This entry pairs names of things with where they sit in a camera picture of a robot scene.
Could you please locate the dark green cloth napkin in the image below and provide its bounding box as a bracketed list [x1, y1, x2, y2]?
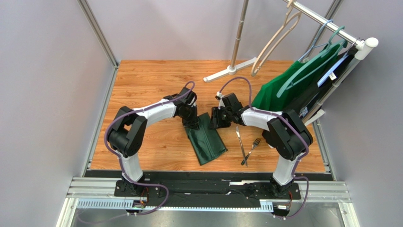
[185, 113, 228, 166]

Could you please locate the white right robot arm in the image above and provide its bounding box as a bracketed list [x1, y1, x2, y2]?
[210, 92, 313, 191]

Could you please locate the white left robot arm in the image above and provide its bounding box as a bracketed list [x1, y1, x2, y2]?
[104, 87, 200, 186]

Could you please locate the bright green t-shirt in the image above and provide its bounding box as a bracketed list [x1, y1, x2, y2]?
[251, 44, 342, 112]

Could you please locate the silver fork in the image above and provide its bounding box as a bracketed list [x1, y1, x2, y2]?
[241, 139, 261, 166]

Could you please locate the metal rack upright pole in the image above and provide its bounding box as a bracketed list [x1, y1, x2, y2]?
[230, 0, 249, 67]

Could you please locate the black garment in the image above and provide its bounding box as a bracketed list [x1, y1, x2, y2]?
[283, 47, 357, 119]

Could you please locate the beige clothes hanger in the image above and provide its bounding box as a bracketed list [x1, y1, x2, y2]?
[251, 0, 302, 77]

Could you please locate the blue clothes hanger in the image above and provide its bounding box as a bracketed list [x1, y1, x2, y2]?
[298, 19, 333, 63]

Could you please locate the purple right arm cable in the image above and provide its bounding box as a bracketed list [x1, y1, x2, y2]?
[218, 76, 310, 220]

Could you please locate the metal clothes rack rail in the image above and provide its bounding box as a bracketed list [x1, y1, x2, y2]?
[284, 0, 379, 61]

